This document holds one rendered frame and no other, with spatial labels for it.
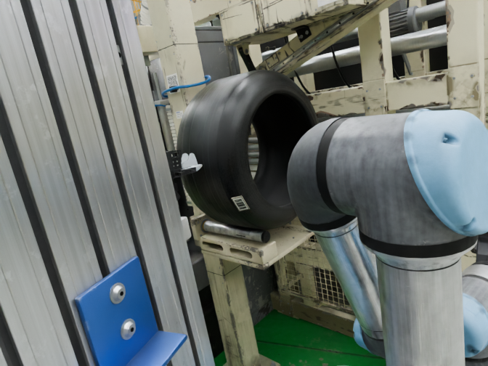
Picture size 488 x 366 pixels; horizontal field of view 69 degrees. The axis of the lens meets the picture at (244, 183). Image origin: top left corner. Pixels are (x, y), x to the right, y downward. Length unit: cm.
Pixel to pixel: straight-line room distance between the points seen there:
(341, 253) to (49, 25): 43
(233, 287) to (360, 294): 124
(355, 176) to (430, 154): 7
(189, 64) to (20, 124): 131
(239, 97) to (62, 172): 93
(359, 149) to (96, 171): 25
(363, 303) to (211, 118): 78
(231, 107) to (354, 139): 82
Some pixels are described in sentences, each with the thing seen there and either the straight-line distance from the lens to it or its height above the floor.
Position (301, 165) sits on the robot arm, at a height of 132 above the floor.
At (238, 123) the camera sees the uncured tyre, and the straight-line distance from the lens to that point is 115.
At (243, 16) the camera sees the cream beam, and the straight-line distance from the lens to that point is 163.
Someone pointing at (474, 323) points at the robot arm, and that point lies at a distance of 59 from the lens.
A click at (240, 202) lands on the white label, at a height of 107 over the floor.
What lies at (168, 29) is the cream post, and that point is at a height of 172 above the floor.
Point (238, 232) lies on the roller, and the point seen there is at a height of 91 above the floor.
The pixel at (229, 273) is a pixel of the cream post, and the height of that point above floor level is 62.
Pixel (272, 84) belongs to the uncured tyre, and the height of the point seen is 143.
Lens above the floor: 141
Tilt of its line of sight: 13 degrees down
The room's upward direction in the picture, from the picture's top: 10 degrees counter-clockwise
